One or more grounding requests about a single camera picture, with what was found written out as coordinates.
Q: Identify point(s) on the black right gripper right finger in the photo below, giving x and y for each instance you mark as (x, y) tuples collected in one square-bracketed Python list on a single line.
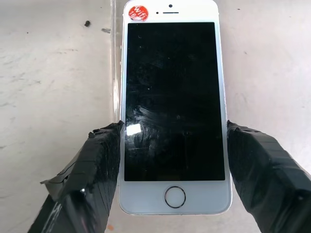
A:
[(267, 174)]

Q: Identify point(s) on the white smartphone with red sticker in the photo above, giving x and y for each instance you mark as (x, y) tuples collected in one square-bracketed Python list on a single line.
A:
[(174, 102)]

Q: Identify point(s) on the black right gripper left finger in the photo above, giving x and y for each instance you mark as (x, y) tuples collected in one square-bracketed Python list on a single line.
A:
[(90, 174)]

